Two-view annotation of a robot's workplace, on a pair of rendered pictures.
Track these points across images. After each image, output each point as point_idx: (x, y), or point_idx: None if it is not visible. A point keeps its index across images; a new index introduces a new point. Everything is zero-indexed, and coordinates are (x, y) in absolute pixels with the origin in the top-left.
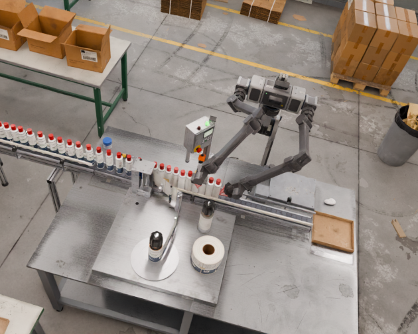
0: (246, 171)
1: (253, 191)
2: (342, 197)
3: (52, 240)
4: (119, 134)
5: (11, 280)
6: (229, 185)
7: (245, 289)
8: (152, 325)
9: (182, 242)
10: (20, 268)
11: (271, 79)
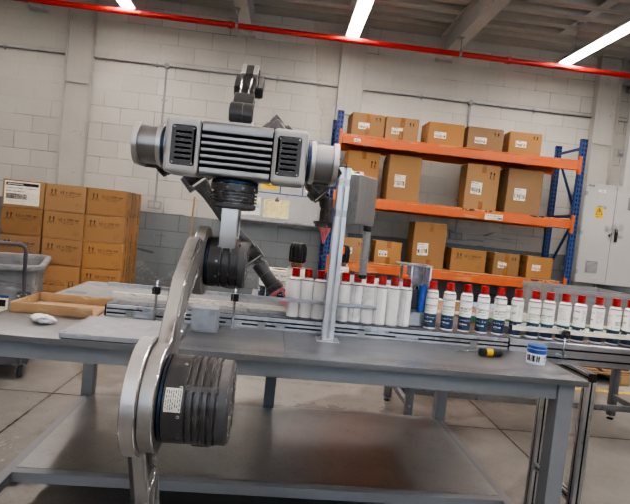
0: (238, 345)
1: (217, 332)
2: None
3: (457, 319)
4: (546, 374)
5: (517, 468)
6: (275, 279)
7: (220, 299)
8: (308, 409)
9: None
10: (524, 477)
11: (261, 127)
